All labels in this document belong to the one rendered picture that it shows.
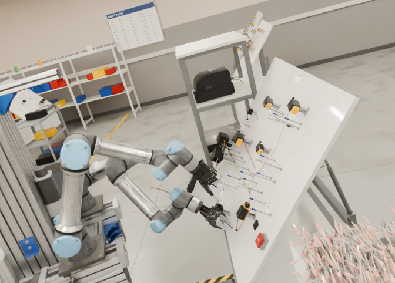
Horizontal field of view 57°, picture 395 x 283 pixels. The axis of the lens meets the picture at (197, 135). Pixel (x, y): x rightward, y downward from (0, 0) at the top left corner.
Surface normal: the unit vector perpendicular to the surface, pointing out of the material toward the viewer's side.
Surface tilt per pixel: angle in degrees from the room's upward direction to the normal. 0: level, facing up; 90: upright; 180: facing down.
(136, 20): 90
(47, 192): 90
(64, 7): 90
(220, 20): 90
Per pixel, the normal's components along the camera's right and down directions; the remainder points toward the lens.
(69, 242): 0.23, 0.40
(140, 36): -0.07, 0.36
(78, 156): 0.28, 0.14
